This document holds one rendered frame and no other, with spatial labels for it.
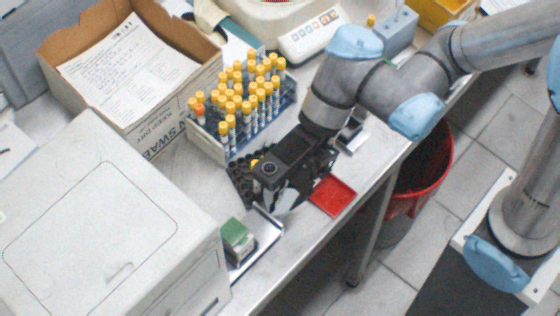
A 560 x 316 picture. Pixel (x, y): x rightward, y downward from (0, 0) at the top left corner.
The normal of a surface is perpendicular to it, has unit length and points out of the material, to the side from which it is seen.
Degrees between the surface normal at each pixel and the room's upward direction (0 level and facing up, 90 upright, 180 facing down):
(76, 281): 0
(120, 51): 1
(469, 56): 88
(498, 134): 0
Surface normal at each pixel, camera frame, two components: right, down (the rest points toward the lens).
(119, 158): 0.01, -0.51
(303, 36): 0.28, -0.18
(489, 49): -0.73, 0.56
